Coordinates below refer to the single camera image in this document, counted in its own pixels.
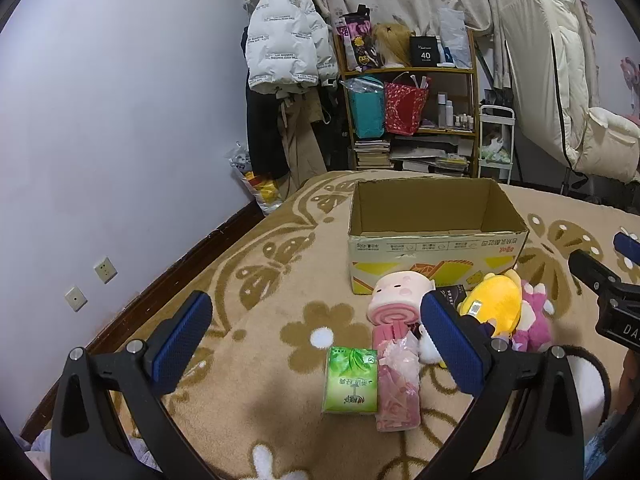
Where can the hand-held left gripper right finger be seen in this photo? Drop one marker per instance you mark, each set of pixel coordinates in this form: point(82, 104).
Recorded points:
point(450, 345)

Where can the red patterned bag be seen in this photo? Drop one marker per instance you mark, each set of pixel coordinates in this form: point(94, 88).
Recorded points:
point(402, 110)

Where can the white trolley cart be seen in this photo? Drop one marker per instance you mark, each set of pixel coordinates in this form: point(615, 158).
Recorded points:
point(495, 150)

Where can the printed plastic bag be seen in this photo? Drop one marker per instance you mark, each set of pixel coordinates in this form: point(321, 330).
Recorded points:
point(255, 185)

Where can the yellow plush toy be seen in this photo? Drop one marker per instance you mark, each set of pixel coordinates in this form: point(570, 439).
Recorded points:
point(492, 302)

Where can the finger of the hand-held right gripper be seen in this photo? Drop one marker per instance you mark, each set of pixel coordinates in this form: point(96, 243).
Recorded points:
point(595, 272)
point(629, 247)

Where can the stack of books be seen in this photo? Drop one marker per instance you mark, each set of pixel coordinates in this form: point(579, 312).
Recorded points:
point(372, 155)

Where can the white puffer jacket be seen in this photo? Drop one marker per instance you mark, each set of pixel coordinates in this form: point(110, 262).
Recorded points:
point(285, 40)

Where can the green tissue pack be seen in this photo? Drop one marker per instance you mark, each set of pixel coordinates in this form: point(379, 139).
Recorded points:
point(350, 380)

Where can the pink plush toy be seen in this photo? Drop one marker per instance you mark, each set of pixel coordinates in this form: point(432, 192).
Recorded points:
point(534, 320)

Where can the teal bag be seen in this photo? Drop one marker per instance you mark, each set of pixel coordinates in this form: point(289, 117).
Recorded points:
point(367, 112)

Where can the white paper bag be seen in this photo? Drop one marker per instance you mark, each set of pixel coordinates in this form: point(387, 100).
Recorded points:
point(456, 35)

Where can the pink plastic packet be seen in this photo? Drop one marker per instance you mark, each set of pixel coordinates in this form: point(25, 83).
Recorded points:
point(397, 385)

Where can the dark hanging clothes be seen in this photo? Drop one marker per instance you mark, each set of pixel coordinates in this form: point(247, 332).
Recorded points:
point(262, 130)

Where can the beige floral blanket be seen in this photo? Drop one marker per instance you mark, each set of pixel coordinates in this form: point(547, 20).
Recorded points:
point(260, 285)

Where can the blonde wig on head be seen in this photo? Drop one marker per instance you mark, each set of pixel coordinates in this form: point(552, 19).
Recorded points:
point(391, 42)

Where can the printed cardboard box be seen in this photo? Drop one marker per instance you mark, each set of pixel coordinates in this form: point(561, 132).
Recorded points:
point(430, 250)

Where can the beige hanging pants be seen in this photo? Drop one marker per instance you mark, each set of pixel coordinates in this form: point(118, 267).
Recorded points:
point(300, 145)

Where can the white brown-rimmed plush cushion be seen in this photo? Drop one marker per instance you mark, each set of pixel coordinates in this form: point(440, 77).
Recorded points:
point(580, 385)

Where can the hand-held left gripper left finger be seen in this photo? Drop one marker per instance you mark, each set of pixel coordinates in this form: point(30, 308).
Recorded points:
point(182, 345)

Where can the white recliner chair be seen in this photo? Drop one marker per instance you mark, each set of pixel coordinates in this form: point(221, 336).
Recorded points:
point(565, 85)

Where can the pink black patterned bag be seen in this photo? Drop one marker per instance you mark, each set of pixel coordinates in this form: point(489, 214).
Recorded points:
point(357, 42)

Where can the row of small bottles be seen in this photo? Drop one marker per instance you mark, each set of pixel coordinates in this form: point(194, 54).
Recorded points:
point(452, 115)

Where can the white navy plush toy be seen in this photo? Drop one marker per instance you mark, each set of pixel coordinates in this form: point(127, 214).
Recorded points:
point(429, 347)

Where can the pile of papers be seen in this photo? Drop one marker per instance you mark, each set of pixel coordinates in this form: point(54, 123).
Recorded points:
point(430, 157)

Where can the light blue cloth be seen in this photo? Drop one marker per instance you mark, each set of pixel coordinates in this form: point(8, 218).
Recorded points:
point(600, 450)

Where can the black box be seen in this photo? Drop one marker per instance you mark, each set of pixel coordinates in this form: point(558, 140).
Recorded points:
point(425, 52)

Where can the pale lavender cloth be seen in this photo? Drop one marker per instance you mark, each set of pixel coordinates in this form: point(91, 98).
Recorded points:
point(40, 452)

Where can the pink pig squishy toy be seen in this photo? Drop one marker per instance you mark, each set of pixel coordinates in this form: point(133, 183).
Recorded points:
point(397, 292)

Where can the white wall socket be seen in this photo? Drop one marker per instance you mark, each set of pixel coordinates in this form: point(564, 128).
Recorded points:
point(75, 300)
point(105, 270)

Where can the wooden shelf unit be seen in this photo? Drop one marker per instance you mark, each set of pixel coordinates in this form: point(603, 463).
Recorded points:
point(472, 100)

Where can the black tissue pack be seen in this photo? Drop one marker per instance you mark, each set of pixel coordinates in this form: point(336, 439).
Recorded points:
point(452, 295)

